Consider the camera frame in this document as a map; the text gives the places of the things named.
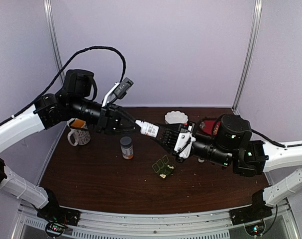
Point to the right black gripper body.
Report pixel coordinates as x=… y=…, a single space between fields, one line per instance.
x=190 y=128

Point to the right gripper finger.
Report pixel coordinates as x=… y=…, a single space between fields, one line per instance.
x=169 y=130
x=167 y=144

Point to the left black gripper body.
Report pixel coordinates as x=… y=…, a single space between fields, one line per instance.
x=105 y=119

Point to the grey lid pill bottle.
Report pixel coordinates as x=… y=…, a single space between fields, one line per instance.
x=126 y=147

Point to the small white pill bottle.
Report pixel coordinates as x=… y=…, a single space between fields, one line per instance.
x=147 y=128

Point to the green weekly pill organizer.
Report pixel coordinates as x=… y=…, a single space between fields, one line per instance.
x=160 y=167

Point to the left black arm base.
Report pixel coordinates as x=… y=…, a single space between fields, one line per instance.
x=58 y=218

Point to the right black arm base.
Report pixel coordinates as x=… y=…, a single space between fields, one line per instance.
x=252 y=215

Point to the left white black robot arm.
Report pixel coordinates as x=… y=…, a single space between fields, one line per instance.
x=70 y=102

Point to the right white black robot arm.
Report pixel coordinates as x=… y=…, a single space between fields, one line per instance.
x=232 y=146

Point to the white fluted ceramic bowl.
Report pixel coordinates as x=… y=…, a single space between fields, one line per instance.
x=176 y=117

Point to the red floral plate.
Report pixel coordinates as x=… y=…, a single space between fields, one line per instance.
x=209 y=127

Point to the paper cup with orange contents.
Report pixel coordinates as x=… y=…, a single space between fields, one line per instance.
x=79 y=134

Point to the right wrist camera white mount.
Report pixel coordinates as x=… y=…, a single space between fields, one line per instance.
x=183 y=144

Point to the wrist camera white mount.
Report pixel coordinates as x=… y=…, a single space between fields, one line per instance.
x=183 y=144
x=117 y=92

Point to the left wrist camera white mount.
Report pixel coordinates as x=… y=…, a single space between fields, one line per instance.
x=117 y=92

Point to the left aluminium frame post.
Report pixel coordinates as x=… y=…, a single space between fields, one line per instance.
x=52 y=33

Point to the aluminium frame post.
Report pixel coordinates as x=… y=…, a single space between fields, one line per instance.
x=255 y=26
x=52 y=33

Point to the front aluminium rail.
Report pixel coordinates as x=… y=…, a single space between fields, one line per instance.
x=201 y=225

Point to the right aluminium frame post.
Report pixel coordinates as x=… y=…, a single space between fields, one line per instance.
x=255 y=26

